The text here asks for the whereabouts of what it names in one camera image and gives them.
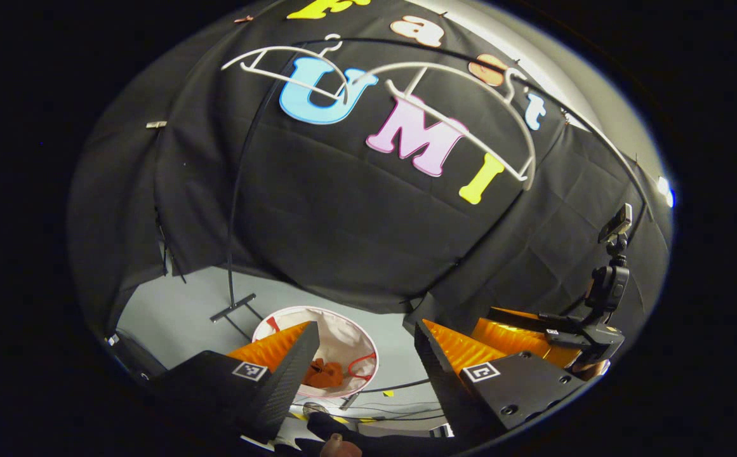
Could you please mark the black clothes rack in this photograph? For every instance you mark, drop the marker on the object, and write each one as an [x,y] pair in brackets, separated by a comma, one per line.
[233,306]

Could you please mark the white hanger with label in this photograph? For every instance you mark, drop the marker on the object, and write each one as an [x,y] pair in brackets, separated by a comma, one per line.
[532,165]

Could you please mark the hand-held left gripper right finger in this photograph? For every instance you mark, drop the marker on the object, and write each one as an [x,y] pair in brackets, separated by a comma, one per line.
[444,387]

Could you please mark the white laundry hamper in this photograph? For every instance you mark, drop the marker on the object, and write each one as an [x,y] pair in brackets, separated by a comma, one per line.
[343,330]

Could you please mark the small ceiling light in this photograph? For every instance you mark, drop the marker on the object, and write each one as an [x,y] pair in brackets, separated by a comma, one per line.
[664,192]

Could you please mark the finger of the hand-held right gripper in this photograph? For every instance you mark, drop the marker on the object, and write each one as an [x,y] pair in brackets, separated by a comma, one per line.
[501,336]

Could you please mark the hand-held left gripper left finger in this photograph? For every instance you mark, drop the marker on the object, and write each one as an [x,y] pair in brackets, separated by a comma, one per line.
[292,381]

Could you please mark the plain white hanger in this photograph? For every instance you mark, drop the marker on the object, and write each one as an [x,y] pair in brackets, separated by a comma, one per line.
[317,91]

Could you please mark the dark floor object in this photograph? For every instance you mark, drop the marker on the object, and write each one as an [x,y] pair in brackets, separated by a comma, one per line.
[136,362]

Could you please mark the white clip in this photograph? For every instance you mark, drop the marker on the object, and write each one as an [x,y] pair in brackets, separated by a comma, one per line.
[156,124]

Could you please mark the black backdrop cloth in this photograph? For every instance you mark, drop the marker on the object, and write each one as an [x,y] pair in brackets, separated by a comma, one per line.
[343,222]

